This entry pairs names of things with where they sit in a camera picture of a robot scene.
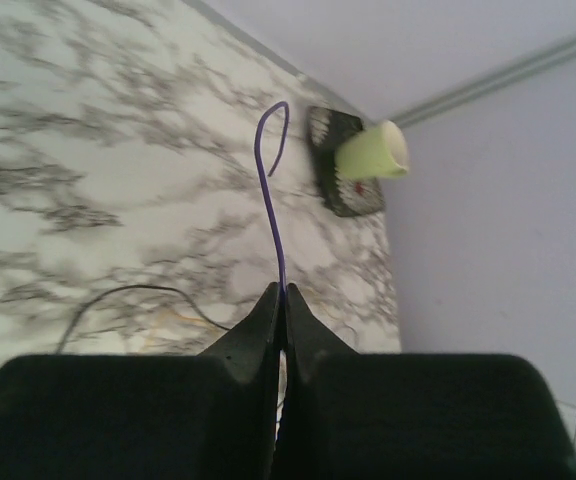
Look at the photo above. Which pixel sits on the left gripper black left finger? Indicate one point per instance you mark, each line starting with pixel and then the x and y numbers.
pixel 205 416

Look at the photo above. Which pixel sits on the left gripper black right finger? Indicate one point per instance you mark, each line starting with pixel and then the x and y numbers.
pixel 351 415

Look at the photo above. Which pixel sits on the dark floral square plate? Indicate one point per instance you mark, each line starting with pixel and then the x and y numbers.
pixel 327 130

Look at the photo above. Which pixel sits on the light green mug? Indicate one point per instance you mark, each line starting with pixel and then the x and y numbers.
pixel 377 152

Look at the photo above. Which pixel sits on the right aluminium corner post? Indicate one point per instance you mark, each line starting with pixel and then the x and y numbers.
pixel 521 69

